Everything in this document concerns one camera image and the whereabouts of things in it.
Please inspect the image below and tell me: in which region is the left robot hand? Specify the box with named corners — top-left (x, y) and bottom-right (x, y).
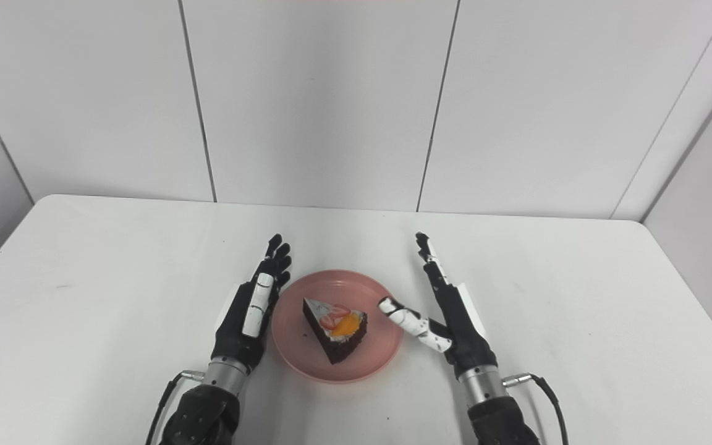
top-left (211, 234), bottom-right (292, 375)

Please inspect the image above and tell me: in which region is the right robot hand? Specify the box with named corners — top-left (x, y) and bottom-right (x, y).
top-left (379, 232), bottom-right (498, 378)

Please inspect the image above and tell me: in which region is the pink plate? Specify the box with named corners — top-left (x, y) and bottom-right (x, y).
top-left (271, 269), bottom-right (404, 384)

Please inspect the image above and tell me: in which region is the chocolate cake slice with fruit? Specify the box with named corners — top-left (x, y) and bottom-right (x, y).
top-left (303, 298), bottom-right (368, 365)

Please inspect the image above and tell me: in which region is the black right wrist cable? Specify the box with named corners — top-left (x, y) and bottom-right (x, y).
top-left (503, 373), bottom-right (570, 445)

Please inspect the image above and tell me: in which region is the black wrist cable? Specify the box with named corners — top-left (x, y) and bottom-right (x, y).
top-left (503, 373), bottom-right (570, 445)
top-left (145, 370), bottom-right (205, 445)

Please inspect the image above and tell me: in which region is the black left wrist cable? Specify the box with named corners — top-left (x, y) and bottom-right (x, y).
top-left (145, 370), bottom-right (205, 445)

